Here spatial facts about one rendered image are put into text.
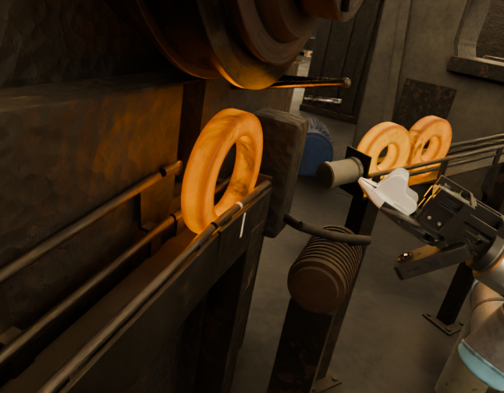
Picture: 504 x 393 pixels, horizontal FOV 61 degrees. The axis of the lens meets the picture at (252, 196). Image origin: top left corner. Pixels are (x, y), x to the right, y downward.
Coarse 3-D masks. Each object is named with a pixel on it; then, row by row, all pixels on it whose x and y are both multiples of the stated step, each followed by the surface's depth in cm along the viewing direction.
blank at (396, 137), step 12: (372, 132) 96; (384, 132) 95; (396, 132) 97; (360, 144) 96; (372, 144) 94; (384, 144) 97; (396, 144) 99; (408, 144) 101; (372, 156) 96; (396, 156) 101; (408, 156) 103; (372, 168) 98; (384, 168) 102
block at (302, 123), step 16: (256, 112) 78; (272, 112) 80; (272, 128) 77; (288, 128) 76; (304, 128) 79; (272, 144) 78; (288, 144) 77; (304, 144) 83; (272, 160) 79; (288, 160) 78; (272, 176) 80; (288, 176) 79; (272, 192) 81; (288, 192) 82; (272, 208) 82; (288, 208) 86; (272, 224) 83
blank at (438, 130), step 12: (420, 120) 104; (432, 120) 103; (444, 120) 105; (408, 132) 104; (420, 132) 102; (432, 132) 104; (444, 132) 107; (420, 144) 104; (432, 144) 110; (444, 144) 109; (420, 156) 106; (432, 156) 109; (444, 156) 111; (420, 168) 108
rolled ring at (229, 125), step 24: (216, 120) 54; (240, 120) 56; (216, 144) 52; (240, 144) 64; (192, 168) 52; (216, 168) 53; (240, 168) 66; (192, 192) 53; (240, 192) 66; (192, 216) 55; (216, 216) 58
